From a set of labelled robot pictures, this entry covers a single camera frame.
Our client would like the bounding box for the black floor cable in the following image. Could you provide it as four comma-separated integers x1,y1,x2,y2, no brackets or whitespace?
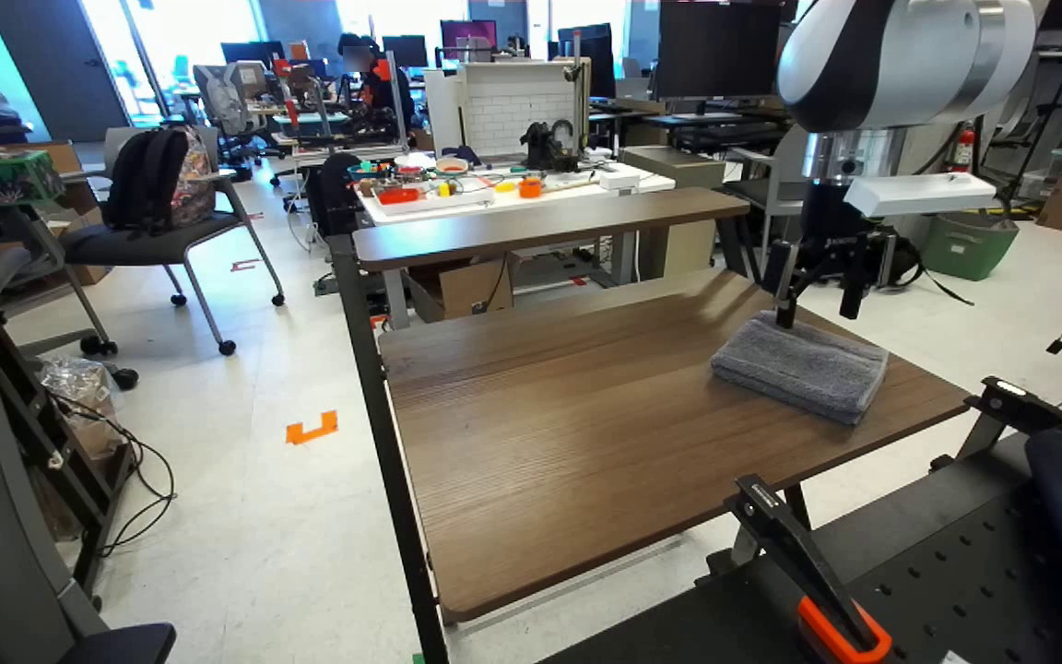
85,416,180,562

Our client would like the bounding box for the seated person in orange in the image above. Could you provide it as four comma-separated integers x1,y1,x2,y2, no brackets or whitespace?
334,30,421,142

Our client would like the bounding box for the grey swivel chair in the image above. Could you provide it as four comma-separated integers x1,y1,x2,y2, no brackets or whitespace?
193,61,272,165

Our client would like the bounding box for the black bag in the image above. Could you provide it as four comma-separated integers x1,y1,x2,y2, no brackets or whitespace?
809,220,930,295

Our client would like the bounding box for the black metal rack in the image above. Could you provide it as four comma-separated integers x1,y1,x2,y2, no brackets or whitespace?
0,150,143,597

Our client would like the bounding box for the black rolling chair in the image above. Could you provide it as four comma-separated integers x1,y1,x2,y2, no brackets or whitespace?
63,121,292,362

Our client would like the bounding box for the white tray with small items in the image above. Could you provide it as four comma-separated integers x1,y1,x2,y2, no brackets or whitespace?
354,150,680,228

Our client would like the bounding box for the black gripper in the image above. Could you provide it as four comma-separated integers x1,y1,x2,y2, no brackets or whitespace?
776,180,894,334

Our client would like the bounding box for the white panel board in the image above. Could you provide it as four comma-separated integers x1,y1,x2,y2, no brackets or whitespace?
454,54,597,164

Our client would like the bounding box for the grey chair with metal legs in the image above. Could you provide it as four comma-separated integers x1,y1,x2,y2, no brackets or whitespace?
726,121,905,293

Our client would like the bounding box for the black device on desk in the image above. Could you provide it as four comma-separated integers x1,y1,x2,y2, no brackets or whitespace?
518,116,587,172

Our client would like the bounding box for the grey folded towel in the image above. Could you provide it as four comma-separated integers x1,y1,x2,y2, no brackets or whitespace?
708,310,894,432

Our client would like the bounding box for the black backpack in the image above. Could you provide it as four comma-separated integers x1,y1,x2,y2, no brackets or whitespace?
101,125,197,241

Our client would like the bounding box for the green basket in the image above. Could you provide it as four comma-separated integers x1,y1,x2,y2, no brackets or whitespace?
920,211,1026,283

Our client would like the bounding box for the clear plastic bag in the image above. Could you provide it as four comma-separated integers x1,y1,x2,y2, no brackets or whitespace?
34,353,117,423

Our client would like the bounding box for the black metal table frame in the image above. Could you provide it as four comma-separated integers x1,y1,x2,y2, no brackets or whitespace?
324,228,459,664

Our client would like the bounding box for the dark computer monitor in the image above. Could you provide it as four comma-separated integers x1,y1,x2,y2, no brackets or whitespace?
555,19,621,104

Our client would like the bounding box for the black clamp with orange handle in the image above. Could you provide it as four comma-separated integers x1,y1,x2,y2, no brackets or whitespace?
726,475,900,664

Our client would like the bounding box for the black metal bar clamp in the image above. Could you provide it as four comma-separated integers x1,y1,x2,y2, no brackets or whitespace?
930,373,1062,475

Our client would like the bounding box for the wooden desk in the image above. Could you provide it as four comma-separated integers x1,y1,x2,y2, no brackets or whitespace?
351,184,760,334

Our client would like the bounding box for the orange plastic block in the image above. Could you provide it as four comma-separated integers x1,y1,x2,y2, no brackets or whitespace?
377,180,427,211

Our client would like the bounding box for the red fire extinguisher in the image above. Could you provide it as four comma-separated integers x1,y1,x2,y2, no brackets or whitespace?
943,120,984,177

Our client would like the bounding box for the monitor with purple screen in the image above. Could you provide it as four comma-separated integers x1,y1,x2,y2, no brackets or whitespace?
436,16,504,68

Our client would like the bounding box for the black perforated mounting board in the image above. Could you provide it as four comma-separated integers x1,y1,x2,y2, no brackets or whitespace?
542,429,1062,664

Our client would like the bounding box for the large black screen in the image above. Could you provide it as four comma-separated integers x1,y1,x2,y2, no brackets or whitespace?
649,0,802,104

